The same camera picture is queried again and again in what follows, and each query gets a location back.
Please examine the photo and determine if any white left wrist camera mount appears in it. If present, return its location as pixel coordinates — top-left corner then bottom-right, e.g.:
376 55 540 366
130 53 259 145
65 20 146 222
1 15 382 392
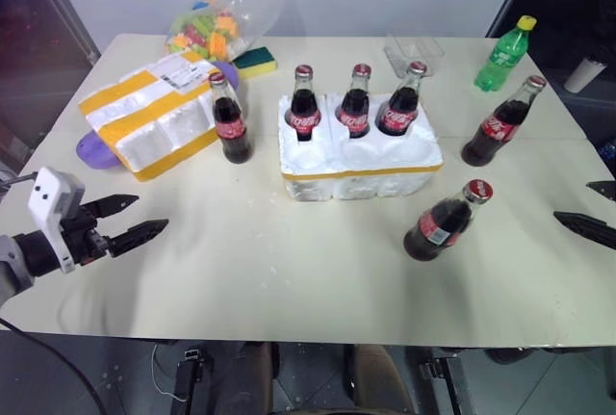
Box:
27 167 86 274

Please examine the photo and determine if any purple plastic dish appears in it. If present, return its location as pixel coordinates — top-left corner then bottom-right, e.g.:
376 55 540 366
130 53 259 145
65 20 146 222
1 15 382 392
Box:
75 131 122 171
211 60 242 91

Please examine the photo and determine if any white foam bottle holder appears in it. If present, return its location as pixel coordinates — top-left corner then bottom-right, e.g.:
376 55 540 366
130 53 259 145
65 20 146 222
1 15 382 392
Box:
277 91 446 203

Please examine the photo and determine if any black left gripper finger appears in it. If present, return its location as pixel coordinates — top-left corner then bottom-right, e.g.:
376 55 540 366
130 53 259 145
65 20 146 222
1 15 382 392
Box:
106 218 170 258
79 194 141 218

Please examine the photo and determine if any thin white cable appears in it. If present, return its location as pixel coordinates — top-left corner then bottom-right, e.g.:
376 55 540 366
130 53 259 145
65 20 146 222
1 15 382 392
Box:
150 341 188 402

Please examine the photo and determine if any glass cola bottle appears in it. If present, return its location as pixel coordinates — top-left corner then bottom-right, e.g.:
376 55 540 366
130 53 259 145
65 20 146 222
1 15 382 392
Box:
460 74 549 168
289 64 323 143
207 71 254 166
402 178 495 263
334 63 372 139
374 61 429 138

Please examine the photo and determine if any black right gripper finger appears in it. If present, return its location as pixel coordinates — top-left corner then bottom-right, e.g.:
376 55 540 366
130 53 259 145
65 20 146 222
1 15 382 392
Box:
552 210 616 250
585 180 616 202

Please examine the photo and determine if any clear bag of colourful blocks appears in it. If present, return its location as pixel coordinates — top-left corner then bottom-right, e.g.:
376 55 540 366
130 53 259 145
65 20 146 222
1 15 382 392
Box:
163 0 286 63

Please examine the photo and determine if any yellow green sponge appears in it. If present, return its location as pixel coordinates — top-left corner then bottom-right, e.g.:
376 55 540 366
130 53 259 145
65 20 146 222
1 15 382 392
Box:
233 45 279 81

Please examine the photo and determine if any black bracket under table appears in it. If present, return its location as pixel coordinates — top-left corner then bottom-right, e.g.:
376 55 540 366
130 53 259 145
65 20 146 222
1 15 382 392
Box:
171 346 214 409
417 355 466 415

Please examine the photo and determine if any green soda bottle yellow cap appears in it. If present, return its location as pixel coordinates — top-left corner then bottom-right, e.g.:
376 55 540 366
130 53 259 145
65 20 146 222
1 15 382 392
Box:
473 14 538 93

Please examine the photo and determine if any white paper cup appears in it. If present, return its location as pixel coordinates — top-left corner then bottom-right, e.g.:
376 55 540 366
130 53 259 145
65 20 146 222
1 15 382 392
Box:
563 55 605 94

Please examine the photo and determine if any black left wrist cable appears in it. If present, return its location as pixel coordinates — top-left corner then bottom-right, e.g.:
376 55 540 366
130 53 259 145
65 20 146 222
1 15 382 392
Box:
0 164 39 195

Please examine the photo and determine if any white foam lid yellow tape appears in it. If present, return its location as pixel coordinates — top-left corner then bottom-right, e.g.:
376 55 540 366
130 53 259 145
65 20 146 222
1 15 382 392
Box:
77 51 228 183

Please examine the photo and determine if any clear plastic container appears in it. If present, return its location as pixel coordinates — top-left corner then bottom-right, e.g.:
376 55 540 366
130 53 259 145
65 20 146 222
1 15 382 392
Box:
382 31 447 77

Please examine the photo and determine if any dark brown rounded shape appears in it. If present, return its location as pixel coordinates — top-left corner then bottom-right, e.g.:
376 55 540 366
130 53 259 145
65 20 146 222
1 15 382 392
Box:
343 344 411 415

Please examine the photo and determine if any black cable under table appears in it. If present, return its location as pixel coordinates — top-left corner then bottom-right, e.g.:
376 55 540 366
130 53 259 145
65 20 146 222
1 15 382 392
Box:
0 317 108 415

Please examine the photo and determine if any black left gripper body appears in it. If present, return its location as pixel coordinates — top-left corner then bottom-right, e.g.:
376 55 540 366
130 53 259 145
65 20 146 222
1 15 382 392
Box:
60 202 116 268

